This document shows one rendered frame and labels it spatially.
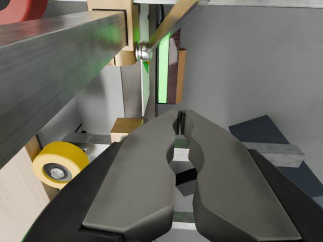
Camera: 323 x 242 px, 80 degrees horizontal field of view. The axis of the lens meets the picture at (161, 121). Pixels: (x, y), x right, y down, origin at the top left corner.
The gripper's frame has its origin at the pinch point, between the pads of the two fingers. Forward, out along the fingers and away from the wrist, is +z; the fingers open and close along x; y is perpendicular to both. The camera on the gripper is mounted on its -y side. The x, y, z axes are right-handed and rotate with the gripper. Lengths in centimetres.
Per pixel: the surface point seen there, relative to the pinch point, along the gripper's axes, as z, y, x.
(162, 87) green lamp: 30.6, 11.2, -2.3
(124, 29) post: 12.7, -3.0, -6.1
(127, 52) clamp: 14.3, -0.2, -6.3
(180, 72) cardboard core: 93, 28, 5
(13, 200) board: 10.8, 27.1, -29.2
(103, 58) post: 4.7, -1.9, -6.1
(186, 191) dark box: 89, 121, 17
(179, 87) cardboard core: 93, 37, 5
